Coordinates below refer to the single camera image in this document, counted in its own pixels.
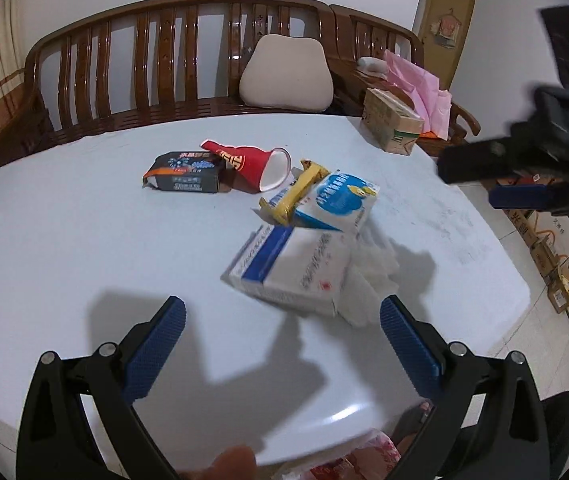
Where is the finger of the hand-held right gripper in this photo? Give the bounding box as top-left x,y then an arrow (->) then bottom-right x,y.
437,132 -> 515,184
489,184 -> 569,211

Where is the hanging door ornament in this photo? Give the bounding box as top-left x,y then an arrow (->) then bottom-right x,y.
429,10 -> 460,46

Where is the person's left hand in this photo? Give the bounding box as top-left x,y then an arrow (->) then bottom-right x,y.
182,445 -> 258,480

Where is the beige cushion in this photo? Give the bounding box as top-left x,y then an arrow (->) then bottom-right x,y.
239,34 -> 334,113

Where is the grey cloth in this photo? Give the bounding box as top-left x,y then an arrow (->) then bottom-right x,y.
357,57 -> 389,77

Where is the blue and white carton box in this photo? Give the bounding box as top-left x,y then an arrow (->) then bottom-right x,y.
267,172 -> 381,233

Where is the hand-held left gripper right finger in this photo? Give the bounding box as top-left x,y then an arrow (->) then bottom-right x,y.
379,295 -> 547,480

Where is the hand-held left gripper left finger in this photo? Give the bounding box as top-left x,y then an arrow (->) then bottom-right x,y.
16,296 -> 188,480

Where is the yellow snack wrapper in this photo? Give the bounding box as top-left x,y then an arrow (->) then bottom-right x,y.
258,159 -> 327,226

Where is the yellow door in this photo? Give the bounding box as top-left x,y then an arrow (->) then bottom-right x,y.
411,0 -> 477,91

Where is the wooden bench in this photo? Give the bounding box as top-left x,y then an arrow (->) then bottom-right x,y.
0,0 -> 337,176

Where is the wooden armchair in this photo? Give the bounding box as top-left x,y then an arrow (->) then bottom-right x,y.
329,4 -> 480,158

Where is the black soap box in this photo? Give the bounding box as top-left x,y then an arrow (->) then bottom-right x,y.
142,150 -> 228,195

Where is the person's floral clothing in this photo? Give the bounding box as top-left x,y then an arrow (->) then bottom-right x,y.
274,427 -> 405,480

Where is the red paper cup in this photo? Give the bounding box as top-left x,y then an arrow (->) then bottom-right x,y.
200,140 -> 294,195

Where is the white tissue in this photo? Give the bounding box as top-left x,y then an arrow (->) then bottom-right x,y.
337,225 -> 402,328

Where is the cardboard box with orange print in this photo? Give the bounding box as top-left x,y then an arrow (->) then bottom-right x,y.
529,210 -> 569,281

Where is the white and blue medicine box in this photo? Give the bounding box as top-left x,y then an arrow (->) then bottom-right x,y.
221,225 -> 354,317

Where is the pink plastic bag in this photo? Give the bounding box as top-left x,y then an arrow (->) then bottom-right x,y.
383,50 -> 452,141

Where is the green and brown carton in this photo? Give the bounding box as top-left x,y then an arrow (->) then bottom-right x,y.
361,88 -> 425,153

